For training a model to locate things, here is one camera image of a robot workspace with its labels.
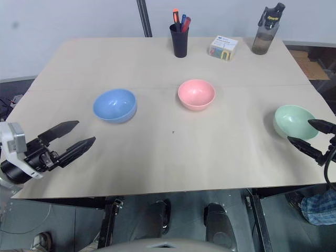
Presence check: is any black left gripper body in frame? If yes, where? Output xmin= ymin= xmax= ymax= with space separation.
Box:
xmin=24 ymin=138 xmax=66 ymax=173

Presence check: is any brown cardboard box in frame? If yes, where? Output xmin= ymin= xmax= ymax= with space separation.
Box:
xmin=288 ymin=48 xmax=331 ymax=81

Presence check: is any dark rounded shape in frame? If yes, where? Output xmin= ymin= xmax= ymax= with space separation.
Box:
xmin=146 ymin=198 xmax=172 ymax=235
xmin=203 ymin=203 xmax=237 ymax=249

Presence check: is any black pen cup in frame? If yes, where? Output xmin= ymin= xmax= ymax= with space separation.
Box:
xmin=169 ymin=23 xmax=190 ymax=58

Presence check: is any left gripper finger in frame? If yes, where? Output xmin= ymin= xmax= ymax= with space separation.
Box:
xmin=56 ymin=136 xmax=97 ymax=169
xmin=37 ymin=120 xmax=80 ymax=146

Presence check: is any grey device with cables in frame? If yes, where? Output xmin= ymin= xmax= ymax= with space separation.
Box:
xmin=0 ymin=94 xmax=24 ymax=122

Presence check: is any red marker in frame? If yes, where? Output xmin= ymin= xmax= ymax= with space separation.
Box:
xmin=181 ymin=16 xmax=192 ymax=33

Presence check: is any white paper clip box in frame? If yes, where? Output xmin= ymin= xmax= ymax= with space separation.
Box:
xmin=208 ymin=34 xmax=239 ymax=62

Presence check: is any blue plaid cloth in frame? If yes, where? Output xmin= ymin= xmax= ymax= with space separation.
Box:
xmin=300 ymin=190 xmax=336 ymax=226

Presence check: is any pink-red bowl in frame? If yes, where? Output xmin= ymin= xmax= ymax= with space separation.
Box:
xmin=177 ymin=79 xmax=216 ymax=112

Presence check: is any green bowl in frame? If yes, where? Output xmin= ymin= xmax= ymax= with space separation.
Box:
xmin=272 ymin=104 xmax=320 ymax=140

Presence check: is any foot in sandal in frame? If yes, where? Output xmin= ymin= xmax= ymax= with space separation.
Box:
xmin=30 ymin=231 xmax=54 ymax=250

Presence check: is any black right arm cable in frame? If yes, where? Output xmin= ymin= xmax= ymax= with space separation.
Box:
xmin=323 ymin=146 xmax=336 ymax=191

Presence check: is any black upright pole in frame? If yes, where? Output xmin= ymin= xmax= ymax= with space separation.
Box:
xmin=136 ymin=0 xmax=153 ymax=38

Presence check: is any grey robot torso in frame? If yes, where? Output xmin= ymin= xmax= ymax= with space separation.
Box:
xmin=104 ymin=237 xmax=233 ymax=252

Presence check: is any dark sports water bottle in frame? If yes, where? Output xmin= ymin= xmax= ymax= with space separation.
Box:
xmin=251 ymin=2 xmax=287 ymax=56

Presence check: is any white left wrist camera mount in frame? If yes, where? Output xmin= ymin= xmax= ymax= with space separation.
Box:
xmin=0 ymin=121 xmax=44 ymax=180

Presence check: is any blue bowl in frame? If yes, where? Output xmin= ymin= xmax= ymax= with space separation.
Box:
xmin=92 ymin=89 xmax=138 ymax=124

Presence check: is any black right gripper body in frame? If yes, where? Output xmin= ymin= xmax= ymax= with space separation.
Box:
xmin=325 ymin=133 xmax=336 ymax=159

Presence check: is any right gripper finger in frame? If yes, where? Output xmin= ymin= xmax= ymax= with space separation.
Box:
xmin=287 ymin=136 xmax=327 ymax=167
xmin=307 ymin=119 xmax=336 ymax=135

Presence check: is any black table frame leg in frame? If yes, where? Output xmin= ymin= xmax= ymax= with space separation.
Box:
xmin=97 ymin=196 xmax=124 ymax=249
xmin=245 ymin=187 xmax=274 ymax=252

